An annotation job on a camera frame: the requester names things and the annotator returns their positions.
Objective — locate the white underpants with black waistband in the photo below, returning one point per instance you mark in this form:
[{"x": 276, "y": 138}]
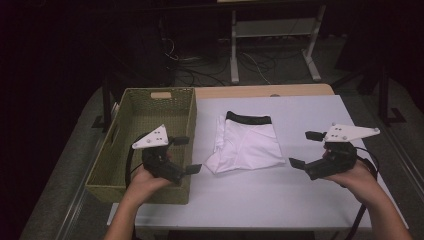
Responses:
[{"x": 246, "y": 146}]

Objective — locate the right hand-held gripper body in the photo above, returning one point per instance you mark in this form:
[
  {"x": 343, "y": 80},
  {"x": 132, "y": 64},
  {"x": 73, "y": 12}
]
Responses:
[{"x": 343, "y": 133}]

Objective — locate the white metal stand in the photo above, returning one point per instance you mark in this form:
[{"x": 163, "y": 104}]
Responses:
[{"x": 273, "y": 27}]

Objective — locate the green woven basket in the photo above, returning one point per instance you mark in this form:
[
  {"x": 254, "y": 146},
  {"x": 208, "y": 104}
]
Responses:
[{"x": 140, "y": 110}]

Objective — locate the white table cover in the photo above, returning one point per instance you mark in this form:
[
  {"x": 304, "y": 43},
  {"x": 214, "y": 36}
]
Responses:
[{"x": 300, "y": 200}]

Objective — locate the person's left hand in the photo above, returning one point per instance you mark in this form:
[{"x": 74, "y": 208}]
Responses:
[{"x": 143, "y": 184}]

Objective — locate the person's right hand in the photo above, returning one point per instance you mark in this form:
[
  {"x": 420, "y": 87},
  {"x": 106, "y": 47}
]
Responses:
[{"x": 360, "y": 181}]

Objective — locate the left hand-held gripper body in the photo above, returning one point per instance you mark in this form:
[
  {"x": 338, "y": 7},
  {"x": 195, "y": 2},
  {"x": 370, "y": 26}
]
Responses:
[{"x": 150, "y": 138}]

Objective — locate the tall black metal stand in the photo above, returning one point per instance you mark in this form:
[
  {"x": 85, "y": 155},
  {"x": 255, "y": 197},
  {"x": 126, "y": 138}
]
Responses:
[{"x": 383, "y": 96}]

